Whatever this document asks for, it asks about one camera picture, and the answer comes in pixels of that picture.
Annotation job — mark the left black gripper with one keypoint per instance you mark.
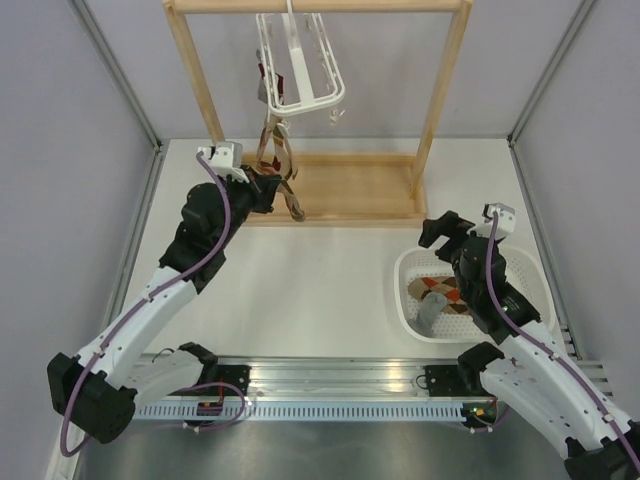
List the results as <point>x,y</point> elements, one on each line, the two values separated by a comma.
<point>261,187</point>

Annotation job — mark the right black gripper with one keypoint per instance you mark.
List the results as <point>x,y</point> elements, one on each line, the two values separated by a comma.
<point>448,225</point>

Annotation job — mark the beige argyle sock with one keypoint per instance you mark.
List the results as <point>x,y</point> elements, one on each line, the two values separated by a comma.
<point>420,287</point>
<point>275,156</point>

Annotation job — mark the beige argyle sock front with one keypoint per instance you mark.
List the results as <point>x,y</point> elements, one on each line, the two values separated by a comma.
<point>420,287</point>

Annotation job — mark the grey sock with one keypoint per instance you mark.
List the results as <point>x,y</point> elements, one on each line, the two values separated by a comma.
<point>428,312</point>

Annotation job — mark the white plastic clip hanger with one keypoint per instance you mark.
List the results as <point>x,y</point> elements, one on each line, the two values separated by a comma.
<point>309,99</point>

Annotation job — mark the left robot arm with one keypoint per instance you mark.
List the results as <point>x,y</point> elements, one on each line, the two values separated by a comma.
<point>100,388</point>

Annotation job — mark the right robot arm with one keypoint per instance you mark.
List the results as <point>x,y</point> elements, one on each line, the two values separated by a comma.
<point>521,364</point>

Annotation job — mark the white hanger clip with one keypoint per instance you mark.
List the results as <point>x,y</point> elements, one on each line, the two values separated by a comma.
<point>335,115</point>

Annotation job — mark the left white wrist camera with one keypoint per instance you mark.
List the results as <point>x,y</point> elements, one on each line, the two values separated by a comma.
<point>225,159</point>

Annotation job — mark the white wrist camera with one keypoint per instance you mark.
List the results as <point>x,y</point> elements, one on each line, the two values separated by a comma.
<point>225,159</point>
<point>499,218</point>

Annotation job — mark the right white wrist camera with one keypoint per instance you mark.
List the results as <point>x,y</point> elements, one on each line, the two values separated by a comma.
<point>499,218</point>

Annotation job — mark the wooden hanger rack frame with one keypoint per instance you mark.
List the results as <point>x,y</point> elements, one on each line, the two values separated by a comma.
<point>338,189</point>

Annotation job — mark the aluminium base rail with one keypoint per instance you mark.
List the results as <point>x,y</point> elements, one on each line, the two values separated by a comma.
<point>280,376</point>

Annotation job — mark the left aluminium frame post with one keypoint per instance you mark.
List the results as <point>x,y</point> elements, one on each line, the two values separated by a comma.
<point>97,38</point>

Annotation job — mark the aluminium frame post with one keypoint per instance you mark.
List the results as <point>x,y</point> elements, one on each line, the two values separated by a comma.
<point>569,36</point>
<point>97,38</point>

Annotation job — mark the white slotted cable duct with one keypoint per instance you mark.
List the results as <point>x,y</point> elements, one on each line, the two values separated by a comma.
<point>427,411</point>

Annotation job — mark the right aluminium frame post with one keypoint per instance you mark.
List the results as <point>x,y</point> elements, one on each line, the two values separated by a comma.
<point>569,36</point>

